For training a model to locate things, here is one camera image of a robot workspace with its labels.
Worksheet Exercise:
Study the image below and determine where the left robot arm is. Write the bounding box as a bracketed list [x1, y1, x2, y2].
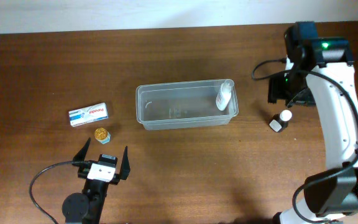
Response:
[62, 139, 131, 224]

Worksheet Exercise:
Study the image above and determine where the white calamine lotion bottle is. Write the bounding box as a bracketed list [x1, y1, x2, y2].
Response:
[216, 79, 234, 111]

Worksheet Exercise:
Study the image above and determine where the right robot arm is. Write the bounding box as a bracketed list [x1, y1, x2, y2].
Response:
[268, 22, 358, 223]

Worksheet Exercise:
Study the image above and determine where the dark bottle white cap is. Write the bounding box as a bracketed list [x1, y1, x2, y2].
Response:
[268, 110, 292, 133]

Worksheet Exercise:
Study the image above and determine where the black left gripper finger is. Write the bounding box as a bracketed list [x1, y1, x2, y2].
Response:
[73, 138, 91, 162]
[119, 146, 131, 180]

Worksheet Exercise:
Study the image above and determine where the clear plastic container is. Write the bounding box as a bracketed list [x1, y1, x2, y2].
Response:
[135, 79, 239, 131]

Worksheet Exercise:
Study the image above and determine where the gold lid balm jar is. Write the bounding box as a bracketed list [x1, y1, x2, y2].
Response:
[94, 128, 111, 144]

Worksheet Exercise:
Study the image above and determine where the white blue Panadol box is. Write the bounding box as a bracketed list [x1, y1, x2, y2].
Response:
[68, 103, 109, 127]

